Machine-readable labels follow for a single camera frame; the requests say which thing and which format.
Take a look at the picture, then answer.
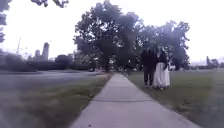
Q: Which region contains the group of trees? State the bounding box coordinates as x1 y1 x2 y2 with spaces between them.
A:
73 0 192 72

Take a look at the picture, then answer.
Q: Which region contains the person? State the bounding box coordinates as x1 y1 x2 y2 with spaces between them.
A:
140 46 158 88
153 46 172 90

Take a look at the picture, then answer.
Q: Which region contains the grey concrete sidewalk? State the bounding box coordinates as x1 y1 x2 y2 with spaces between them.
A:
69 72 203 128

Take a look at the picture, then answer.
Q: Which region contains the grass strip beside road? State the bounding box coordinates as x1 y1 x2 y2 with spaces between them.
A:
0 73 113 128

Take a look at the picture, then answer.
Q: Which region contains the tall building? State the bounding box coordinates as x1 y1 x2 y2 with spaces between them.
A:
41 41 50 62

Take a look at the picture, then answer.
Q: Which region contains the row of bushes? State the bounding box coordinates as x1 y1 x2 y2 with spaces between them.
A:
0 52 98 73

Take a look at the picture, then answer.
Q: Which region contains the grey asphalt road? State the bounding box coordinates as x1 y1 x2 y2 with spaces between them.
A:
0 70 105 90

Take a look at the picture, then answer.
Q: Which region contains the wide grass lawn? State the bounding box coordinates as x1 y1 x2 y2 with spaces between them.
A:
126 67 224 128

